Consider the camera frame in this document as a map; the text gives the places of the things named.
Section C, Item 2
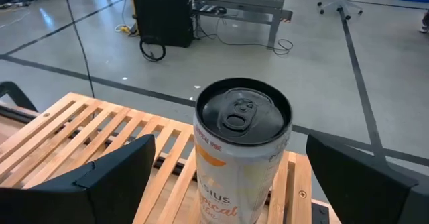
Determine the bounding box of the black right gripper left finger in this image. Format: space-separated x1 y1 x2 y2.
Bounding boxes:
0 133 157 224

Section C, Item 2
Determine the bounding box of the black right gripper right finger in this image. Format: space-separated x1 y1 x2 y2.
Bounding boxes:
305 133 429 224

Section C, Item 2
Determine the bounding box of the white Celsius can black top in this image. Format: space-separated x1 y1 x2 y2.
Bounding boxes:
193 77 294 224

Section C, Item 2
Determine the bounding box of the wooden slatted shelf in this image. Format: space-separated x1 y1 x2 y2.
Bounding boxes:
0 91 314 224

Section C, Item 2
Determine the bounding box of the large black clamp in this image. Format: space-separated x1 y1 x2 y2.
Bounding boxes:
0 80 38 113

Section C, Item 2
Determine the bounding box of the person's foot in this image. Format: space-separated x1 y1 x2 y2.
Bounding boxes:
418 11 429 34

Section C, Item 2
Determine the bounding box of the office chair base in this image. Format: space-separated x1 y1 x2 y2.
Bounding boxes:
316 0 365 21

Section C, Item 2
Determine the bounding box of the black computer cabinet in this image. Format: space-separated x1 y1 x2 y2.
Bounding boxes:
133 0 194 48

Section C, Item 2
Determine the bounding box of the black power strip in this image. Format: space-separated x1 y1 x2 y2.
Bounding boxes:
197 4 228 16

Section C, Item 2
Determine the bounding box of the long black floor cable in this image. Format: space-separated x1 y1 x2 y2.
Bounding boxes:
62 0 96 98

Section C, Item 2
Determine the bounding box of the coiled black cable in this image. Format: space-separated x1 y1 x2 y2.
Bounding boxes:
139 35 167 63

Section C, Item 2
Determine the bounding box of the loose black floor cable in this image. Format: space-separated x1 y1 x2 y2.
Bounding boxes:
196 14 294 56

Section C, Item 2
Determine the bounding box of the grey metal table frame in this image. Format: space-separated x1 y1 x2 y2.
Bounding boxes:
190 0 294 47

